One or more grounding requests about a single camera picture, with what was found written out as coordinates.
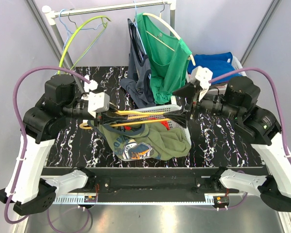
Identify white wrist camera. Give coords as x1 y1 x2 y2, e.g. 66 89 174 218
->
189 66 213 101
81 80 110 118

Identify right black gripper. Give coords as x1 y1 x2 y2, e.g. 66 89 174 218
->
163 80 243 129

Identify folded blue clothes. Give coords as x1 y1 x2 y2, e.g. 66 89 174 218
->
187 51 238 80

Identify small white laundry basket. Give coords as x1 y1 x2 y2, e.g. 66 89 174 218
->
186 55 243 88

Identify red tank top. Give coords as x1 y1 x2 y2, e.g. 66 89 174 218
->
124 121 170 130

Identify large white perforated basket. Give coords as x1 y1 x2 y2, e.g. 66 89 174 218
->
132 104 192 146

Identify lime green hanger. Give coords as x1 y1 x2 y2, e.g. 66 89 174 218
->
59 9 111 70

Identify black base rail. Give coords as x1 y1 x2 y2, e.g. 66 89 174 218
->
42 166 272 203

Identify olive green tank top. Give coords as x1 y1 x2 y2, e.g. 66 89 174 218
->
98 122 191 161

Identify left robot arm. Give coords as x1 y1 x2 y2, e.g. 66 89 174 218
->
0 74 191 216

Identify light blue wire hanger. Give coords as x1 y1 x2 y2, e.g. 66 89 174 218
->
58 8 102 69

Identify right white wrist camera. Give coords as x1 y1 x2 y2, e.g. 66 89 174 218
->
189 66 213 101

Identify green t-shirt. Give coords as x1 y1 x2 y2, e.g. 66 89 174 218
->
136 13 192 104

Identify dark navy tank top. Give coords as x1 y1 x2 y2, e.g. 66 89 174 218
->
120 19 156 108

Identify white clothes rack frame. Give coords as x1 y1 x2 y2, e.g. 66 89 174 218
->
41 0 177 107

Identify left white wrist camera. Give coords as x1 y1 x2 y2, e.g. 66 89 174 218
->
81 80 110 118

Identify cream curved wooden hanger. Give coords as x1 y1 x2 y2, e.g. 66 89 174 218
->
142 2 197 66

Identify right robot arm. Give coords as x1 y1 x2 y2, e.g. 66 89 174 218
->
172 76 291 212

